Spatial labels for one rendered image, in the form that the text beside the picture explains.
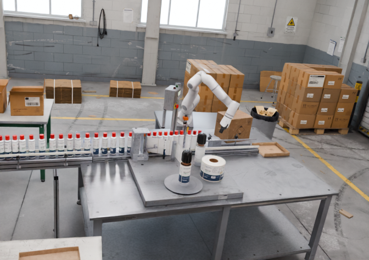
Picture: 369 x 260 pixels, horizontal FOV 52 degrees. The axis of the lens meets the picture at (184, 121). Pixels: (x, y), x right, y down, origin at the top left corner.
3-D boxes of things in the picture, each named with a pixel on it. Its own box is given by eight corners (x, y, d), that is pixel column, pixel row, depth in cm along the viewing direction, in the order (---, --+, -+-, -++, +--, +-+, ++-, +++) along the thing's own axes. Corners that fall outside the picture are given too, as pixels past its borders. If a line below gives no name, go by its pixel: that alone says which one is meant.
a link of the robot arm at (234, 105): (225, 111, 364) (225, 112, 355) (231, 99, 361) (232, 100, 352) (233, 114, 364) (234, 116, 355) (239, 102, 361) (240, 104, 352)
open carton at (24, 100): (7, 119, 405) (5, 86, 392) (12, 103, 450) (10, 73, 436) (45, 119, 418) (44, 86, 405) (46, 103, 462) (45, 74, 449)
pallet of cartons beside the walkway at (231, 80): (238, 120, 713) (246, 75, 682) (196, 120, 691) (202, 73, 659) (217, 100, 821) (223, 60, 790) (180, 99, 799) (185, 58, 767)
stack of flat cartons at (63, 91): (45, 103, 686) (44, 86, 675) (46, 94, 734) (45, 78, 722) (82, 103, 706) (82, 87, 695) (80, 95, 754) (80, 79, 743)
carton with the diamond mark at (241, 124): (226, 143, 392) (230, 119, 383) (213, 134, 411) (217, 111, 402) (249, 140, 407) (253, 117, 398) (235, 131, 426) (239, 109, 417)
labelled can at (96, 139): (93, 156, 327) (93, 134, 320) (92, 153, 331) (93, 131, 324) (99, 155, 329) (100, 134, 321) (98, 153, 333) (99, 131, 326)
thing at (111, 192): (89, 220, 254) (89, 218, 253) (74, 133, 385) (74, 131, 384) (338, 195, 325) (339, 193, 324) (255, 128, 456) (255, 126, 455)
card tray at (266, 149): (263, 157, 376) (264, 153, 374) (251, 146, 398) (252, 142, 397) (289, 156, 386) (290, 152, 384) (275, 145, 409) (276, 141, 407)
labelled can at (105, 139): (101, 155, 329) (102, 134, 322) (101, 152, 334) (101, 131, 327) (107, 155, 331) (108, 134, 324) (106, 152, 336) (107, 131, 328)
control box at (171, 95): (163, 109, 339) (165, 89, 333) (168, 103, 355) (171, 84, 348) (173, 111, 337) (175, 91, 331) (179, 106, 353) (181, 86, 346)
